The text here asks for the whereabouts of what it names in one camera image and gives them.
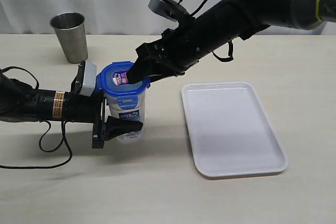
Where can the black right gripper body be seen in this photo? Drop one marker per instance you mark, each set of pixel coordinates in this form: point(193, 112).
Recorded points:
point(183, 48)

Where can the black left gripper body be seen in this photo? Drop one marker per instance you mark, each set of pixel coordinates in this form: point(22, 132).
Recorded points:
point(83, 109)

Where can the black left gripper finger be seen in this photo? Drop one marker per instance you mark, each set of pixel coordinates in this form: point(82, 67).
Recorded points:
point(115, 127)

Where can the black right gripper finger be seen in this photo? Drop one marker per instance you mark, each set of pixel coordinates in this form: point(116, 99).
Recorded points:
point(169, 70)
point(143, 69)

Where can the blue plastic container lid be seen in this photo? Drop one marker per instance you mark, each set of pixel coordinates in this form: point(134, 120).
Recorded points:
point(119, 92)

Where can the stainless steel cup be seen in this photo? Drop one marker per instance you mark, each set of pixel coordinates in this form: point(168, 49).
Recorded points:
point(69, 28)

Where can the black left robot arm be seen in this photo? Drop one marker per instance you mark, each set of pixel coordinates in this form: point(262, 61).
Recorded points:
point(21, 102)

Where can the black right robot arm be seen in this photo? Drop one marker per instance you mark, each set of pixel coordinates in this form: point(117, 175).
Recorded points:
point(230, 19)

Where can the white rectangular plastic tray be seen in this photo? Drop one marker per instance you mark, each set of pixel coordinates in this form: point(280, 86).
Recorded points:
point(229, 131)

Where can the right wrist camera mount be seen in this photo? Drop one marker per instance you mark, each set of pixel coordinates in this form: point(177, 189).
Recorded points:
point(171, 10)

